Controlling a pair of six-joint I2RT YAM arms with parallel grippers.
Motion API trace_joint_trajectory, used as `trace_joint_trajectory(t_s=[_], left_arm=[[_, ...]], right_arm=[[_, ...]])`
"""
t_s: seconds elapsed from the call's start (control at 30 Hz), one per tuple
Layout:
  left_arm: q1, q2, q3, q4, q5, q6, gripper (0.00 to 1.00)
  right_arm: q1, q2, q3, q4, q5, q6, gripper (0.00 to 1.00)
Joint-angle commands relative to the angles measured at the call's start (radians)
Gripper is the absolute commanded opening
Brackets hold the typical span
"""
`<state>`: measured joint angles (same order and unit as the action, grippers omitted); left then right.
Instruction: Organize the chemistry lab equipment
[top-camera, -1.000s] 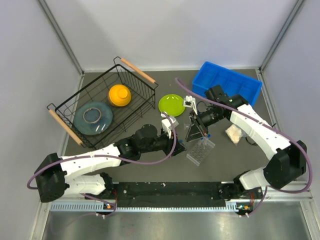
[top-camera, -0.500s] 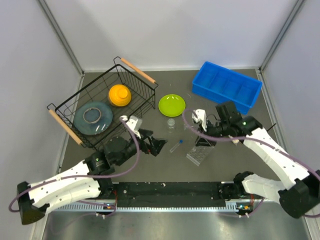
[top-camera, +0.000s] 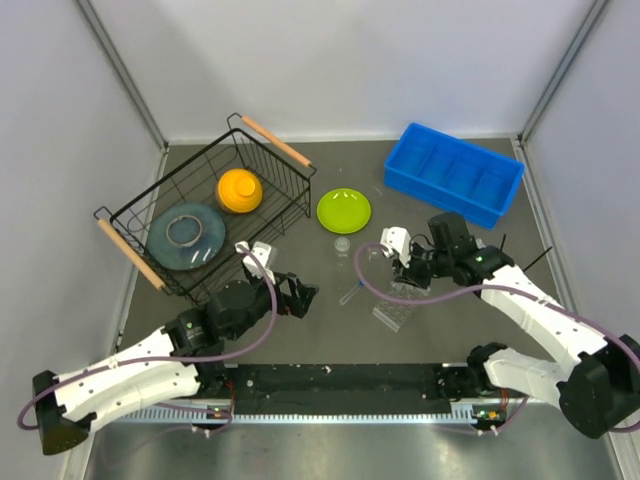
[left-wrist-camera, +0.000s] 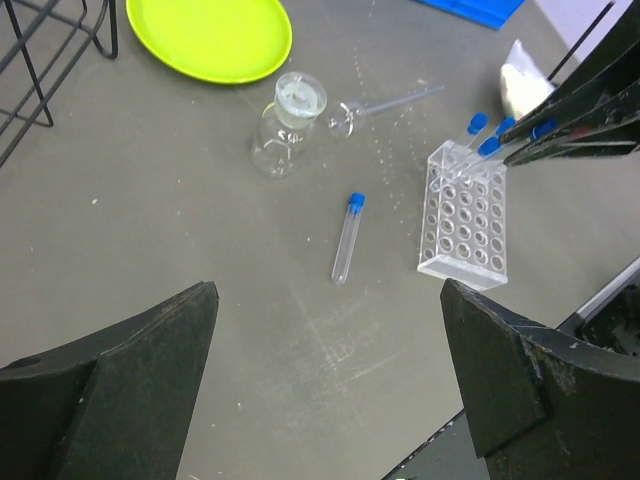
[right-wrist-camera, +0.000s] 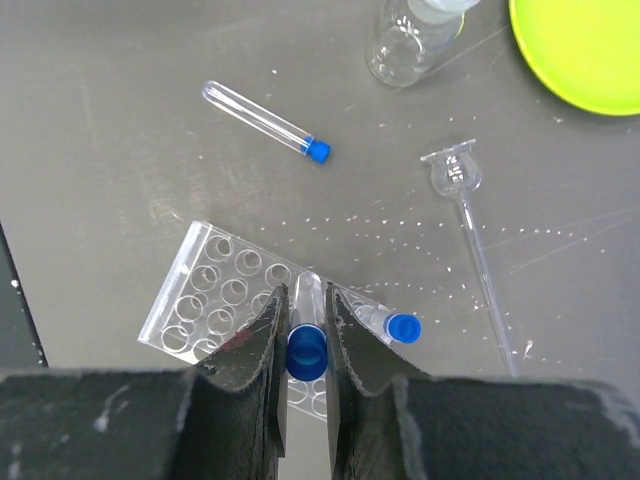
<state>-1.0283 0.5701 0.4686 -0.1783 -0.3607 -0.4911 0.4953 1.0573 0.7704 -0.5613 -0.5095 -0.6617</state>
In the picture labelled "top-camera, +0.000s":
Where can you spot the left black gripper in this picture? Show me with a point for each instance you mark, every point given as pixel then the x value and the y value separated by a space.
pixel 298 302

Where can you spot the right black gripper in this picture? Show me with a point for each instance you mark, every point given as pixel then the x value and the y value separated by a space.
pixel 409 274

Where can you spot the blue capped test tube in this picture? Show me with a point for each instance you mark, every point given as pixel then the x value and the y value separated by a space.
pixel 350 294

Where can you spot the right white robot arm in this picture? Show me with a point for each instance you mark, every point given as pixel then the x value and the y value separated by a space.
pixel 591 377

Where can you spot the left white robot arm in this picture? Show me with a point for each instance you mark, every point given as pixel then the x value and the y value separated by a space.
pixel 185 358

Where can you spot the glass thistle funnel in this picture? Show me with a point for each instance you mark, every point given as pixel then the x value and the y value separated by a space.
pixel 374 253

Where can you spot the clear test tube rack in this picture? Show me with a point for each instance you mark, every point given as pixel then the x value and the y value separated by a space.
pixel 394 315

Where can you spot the clear glass bottle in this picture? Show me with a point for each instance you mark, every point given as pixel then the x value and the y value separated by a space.
pixel 342 248

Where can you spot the green plastic plate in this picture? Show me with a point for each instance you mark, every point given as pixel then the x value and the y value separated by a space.
pixel 343 211

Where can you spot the blue plastic bin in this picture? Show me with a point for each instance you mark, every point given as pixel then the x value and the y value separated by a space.
pixel 453 175

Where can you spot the orange ribbed bowl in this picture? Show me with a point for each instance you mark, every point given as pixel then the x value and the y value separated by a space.
pixel 239 191

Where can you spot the blue ceramic plate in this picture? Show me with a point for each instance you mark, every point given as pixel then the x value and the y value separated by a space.
pixel 186 236

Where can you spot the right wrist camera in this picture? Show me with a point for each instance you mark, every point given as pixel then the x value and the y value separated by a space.
pixel 395 242

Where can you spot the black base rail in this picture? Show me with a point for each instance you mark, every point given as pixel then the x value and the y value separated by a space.
pixel 338 393

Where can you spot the black wire basket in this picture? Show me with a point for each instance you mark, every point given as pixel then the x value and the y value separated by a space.
pixel 284 173

